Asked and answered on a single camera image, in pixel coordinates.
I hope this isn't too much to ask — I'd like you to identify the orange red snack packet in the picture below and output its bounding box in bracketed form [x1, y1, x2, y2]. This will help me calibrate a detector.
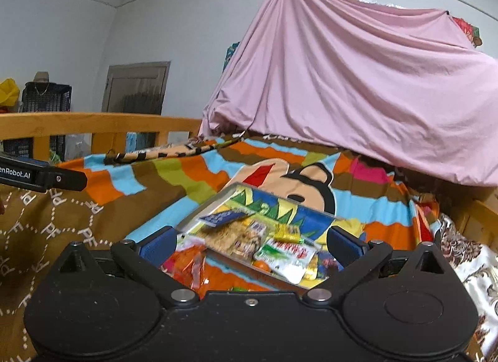
[161, 243, 207, 288]

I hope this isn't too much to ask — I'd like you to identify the blue snack packet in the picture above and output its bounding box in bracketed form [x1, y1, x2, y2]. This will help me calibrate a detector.
[198, 208, 250, 228]

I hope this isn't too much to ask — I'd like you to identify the grey door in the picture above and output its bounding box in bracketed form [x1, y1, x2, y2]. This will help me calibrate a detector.
[102, 60, 172, 115]

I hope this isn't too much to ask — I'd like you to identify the floral patterned blanket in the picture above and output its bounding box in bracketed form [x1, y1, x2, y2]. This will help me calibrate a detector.
[438, 212, 498, 362]

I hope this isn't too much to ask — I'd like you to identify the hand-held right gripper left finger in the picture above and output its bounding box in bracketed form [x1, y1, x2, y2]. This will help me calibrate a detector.
[50, 225, 200, 302]

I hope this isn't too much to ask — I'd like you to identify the pink sheet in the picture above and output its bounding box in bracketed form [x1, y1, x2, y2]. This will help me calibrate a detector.
[198, 0, 498, 187]

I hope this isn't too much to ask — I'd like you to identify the colourful floral cloth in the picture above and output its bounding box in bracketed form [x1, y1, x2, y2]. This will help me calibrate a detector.
[451, 15, 483, 48]

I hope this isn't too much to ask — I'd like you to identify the tan hat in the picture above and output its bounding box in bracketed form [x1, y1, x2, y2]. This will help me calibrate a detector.
[32, 71, 51, 95]

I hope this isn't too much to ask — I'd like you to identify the teal patterned cloth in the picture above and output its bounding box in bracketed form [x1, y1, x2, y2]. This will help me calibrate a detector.
[223, 42, 241, 72]

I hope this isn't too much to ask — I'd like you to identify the black plastic crate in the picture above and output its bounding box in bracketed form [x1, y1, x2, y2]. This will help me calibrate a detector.
[0, 82, 73, 160]

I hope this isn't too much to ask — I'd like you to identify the yellow bag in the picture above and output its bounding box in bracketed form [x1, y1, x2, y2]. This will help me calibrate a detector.
[0, 79, 20, 107]

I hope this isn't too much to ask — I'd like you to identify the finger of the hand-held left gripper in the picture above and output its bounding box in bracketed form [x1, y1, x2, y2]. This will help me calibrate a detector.
[37, 164, 88, 192]
[8, 155, 50, 167]

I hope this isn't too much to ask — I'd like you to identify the clear mixed nuts packet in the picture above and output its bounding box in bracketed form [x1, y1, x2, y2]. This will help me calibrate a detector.
[198, 218, 273, 259]

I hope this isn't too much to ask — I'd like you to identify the yellow green snack packet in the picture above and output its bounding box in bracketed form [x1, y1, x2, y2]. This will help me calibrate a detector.
[272, 224, 304, 244]

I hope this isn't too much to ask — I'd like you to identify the wooden bed rail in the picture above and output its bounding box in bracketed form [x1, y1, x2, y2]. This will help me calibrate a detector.
[0, 112, 203, 160]

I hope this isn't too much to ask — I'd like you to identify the white green red snack packet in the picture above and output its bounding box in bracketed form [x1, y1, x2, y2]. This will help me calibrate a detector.
[253, 239, 317, 285]

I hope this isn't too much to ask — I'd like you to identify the leopard print cloth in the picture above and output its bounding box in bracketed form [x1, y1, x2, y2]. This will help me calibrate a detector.
[104, 138, 234, 166]

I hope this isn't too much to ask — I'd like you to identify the box with dinosaur drawing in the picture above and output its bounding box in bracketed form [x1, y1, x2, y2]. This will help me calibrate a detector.
[171, 181, 343, 290]

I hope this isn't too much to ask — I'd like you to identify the colourful striped printed blanket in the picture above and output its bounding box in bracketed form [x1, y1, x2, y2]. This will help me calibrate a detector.
[0, 134, 444, 362]

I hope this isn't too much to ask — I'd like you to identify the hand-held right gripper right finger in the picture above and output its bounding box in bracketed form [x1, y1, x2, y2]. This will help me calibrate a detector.
[303, 225, 454, 302]

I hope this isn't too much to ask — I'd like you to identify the white plastic bag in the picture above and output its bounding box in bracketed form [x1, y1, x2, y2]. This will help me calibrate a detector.
[64, 134, 92, 160]

